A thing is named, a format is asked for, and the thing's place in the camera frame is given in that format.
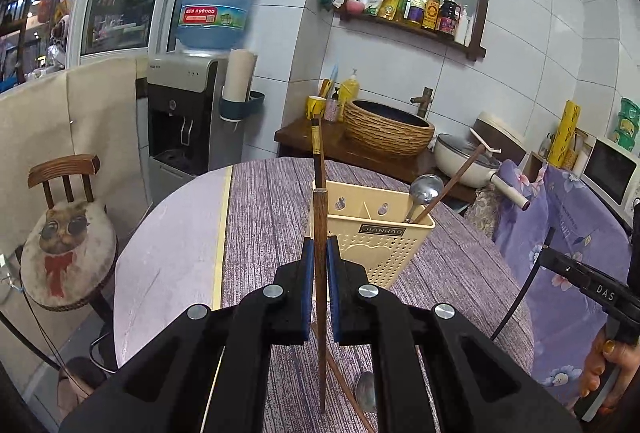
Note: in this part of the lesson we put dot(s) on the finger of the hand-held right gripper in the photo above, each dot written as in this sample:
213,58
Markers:
565,265

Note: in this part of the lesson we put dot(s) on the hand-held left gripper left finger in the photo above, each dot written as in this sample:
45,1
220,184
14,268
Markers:
309,273

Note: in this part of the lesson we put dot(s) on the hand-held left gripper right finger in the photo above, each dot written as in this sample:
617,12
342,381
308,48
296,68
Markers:
331,278

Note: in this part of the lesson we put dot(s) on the cream plastic utensil holder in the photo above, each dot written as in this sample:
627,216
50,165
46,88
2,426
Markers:
395,253

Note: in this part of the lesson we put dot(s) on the person's right hand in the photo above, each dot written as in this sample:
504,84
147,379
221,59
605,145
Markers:
595,363

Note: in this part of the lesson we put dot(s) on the white microwave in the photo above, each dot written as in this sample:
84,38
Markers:
607,173

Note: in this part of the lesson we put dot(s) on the yellow roll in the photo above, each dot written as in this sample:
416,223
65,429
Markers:
564,133

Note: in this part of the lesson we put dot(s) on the wooden counter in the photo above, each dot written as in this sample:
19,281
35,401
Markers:
295,140

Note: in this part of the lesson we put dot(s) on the brown rice cooker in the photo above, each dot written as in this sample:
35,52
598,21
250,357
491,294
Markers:
505,133

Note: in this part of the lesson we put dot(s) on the cream pan with lid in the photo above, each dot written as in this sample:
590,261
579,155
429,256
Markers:
462,160

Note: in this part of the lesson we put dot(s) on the woven basin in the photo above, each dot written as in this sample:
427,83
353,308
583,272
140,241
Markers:
385,135

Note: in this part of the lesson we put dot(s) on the stack of green cups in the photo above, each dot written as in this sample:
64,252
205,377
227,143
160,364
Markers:
627,123

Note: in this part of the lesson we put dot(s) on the yellow cup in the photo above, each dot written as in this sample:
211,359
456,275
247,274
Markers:
316,107

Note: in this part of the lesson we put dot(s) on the yellow soap pump bottle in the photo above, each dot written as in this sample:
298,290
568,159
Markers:
350,95

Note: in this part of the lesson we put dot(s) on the water dispenser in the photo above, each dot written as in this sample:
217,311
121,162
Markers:
175,113

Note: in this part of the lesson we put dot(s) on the paper towel roll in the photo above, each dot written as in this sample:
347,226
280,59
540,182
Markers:
239,75

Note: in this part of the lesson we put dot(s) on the cat print seat cushion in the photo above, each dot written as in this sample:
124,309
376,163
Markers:
65,258

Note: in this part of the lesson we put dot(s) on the white squeeze bottle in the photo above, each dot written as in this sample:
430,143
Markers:
461,28
468,33

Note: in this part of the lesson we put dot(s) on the wooden chair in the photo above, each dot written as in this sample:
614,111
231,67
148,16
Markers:
62,168

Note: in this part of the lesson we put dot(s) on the pink cup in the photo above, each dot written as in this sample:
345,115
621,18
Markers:
355,7

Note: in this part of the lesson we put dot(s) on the beige cloth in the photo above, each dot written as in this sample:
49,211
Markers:
90,113

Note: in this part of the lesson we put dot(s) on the dark soy sauce bottle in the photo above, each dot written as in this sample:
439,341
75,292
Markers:
449,18

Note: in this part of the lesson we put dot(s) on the yellow snack bag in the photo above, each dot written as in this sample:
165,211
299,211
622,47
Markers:
382,4

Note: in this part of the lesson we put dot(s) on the brown sauce bottle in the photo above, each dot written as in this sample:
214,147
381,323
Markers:
431,13

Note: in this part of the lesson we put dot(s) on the blue water bottle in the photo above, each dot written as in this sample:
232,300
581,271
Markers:
215,3

